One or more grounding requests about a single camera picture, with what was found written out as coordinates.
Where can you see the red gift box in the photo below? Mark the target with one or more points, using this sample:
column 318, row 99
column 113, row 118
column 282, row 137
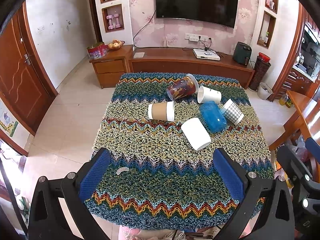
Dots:
column 97, row 50

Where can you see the brown sleeve paper cup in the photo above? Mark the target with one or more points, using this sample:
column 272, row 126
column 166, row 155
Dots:
column 164, row 111

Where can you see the white waste bucket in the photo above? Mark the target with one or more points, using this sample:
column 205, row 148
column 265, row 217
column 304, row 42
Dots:
column 264, row 91

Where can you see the wooden tv cabinet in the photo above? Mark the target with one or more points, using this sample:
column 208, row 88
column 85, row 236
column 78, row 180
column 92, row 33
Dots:
column 178, row 60

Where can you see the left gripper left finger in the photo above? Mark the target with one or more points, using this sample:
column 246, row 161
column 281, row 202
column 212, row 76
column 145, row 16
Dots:
column 46, row 218

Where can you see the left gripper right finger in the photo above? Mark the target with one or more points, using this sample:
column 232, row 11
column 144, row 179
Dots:
column 276, row 218

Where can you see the multicolour knitted table cloth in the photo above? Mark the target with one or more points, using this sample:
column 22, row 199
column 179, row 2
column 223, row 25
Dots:
column 155, row 179

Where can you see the dark green air fryer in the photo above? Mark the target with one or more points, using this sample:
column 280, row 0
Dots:
column 242, row 53

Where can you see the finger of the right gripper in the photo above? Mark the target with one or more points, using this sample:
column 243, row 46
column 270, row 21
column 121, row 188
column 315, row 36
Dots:
column 299, row 175
column 313, row 148

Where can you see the pink dumbbells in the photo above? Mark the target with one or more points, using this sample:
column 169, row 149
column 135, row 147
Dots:
column 113, row 22

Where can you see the checkered paper cup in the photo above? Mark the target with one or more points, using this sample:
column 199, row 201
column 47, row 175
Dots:
column 231, row 112

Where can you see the white power strip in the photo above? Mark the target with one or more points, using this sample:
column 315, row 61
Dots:
column 193, row 39

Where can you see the fruit bowl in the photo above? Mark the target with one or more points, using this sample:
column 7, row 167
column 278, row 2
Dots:
column 115, row 45

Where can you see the wooden drawer side cabinet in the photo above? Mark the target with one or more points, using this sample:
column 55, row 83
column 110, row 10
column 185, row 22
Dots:
column 112, row 66

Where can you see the brown wooden door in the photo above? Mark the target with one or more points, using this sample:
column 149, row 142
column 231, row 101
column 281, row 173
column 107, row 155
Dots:
column 25, row 86

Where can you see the small white paper cup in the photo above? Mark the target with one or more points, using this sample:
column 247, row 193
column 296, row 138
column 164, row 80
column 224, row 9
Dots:
column 206, row 94

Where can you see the blue plastic cup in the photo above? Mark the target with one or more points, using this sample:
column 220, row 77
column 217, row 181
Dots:
column 213, row 117

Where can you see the wall mounted black television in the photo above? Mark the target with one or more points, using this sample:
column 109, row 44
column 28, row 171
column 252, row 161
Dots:
column 221, row 12

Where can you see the wooden chair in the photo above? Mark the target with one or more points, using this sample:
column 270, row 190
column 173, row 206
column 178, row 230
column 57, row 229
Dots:
column 305, row 119

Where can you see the tall dark wicker bin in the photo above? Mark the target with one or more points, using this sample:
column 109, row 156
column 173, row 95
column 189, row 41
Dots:
column 261, row 67

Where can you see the white ceramic cup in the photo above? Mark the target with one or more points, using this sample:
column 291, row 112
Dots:
column 196, row 134

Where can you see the white set-top box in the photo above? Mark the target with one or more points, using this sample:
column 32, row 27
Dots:
column 206, row 54

